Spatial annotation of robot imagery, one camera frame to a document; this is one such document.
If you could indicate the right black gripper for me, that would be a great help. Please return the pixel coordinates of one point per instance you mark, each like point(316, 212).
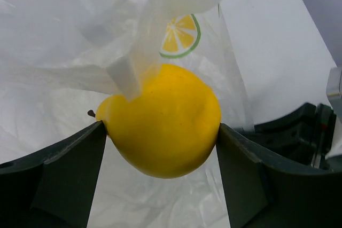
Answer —
point(304, 136)

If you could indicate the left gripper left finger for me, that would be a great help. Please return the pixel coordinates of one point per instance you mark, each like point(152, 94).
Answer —
point(55, 186)

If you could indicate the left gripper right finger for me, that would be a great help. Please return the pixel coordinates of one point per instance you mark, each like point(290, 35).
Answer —
point(265, 189)

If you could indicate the clear printed plastic bag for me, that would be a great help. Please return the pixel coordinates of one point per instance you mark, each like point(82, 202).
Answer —
point(60, 56)

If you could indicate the yellow fake lemon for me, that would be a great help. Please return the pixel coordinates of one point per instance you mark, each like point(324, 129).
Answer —
point(170, 129)

